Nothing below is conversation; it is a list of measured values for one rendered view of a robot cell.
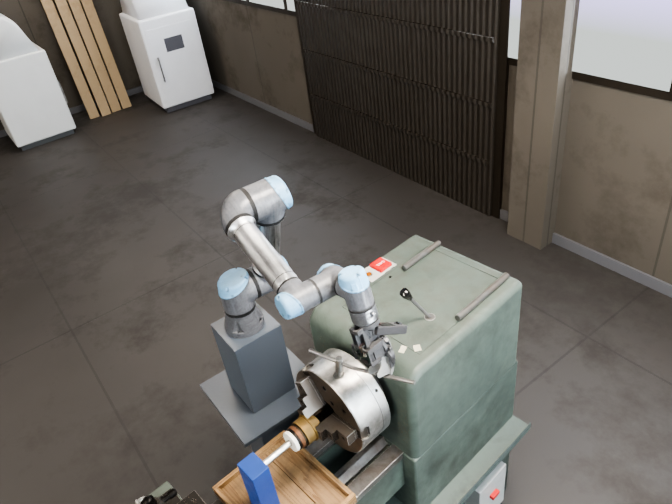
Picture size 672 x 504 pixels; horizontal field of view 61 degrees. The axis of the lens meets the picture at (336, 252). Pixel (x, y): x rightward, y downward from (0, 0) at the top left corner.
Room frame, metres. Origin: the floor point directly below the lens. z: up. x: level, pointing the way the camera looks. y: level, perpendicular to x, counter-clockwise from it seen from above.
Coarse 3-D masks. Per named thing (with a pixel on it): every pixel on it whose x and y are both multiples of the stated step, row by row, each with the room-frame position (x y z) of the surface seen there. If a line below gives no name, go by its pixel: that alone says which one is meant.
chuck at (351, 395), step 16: (304, 368) 1.30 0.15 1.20; (320, 368) 1.25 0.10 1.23; (320, 384) 1.22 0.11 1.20; (336, 384) 1.18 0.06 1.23; (352, 384) 1.18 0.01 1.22; (336, 400) 1.16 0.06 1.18; (352, 400) 1.14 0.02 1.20; (368, 400) 1.15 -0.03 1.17; (352, 416) 1.11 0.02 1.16; (368, 416) 1.12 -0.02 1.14; (368, 432) 1.11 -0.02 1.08; (352, 448) 1.13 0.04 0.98
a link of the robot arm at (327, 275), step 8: (328, 264) 1.31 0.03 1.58; (320, 272) 1.29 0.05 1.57; (328, 272) 1.26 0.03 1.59; (336, 272) 1.25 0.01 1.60; (320, 280) 1.23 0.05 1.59; (328, 280) 1.23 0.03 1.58; (336, 280) 1.22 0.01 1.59; (320, 288) 1.21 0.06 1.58; (328, 288) 1.22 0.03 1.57; (328, 296) 1.21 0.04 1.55
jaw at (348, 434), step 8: (328, 416) 1.17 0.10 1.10; (336, 416) 1.17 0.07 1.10; (320, 424) 1.15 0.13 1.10; (328, 424) 1.14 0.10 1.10; (336, 424) 1.13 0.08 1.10; (344, 424) 1.13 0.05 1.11; (320, 432) 1.12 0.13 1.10; (328, 432) 1.11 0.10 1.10; (336, 432) 1.11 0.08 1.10; (344, 432) 1.10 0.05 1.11; (352, 432) 1.09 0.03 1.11; (360, 432) 1.09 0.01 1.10; (336, 440) 1.10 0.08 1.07; (344, 440) 1.09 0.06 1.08; (352, 440) 1.09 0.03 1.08
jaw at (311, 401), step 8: (304, 376) 1.27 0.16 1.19; (296, 384) 1.25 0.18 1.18; (304, 384) 1.23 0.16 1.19; (312, 384) 1.24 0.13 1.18; (304, 392) 1.22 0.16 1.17; (312, 392) 1.22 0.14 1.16; (304, 400) 1.20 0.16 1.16; (312, 400) 1.21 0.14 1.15; (320, 400) 1.21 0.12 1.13; (304, 408) 1.18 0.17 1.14; (312, 408) 1.19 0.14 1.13
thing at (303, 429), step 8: (304, 416) 1.17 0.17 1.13; (312, 416) 1.17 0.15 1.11; (296, 424) 1.14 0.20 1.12; (304, 424) 1.14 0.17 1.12; (312, 424) 1.14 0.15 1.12; (296, 432) 1.12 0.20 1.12; (304, 432) 1.12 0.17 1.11; (312, 432) 1.12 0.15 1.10; (304, 440) 1.10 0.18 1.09; (312, 440) 1.11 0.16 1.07
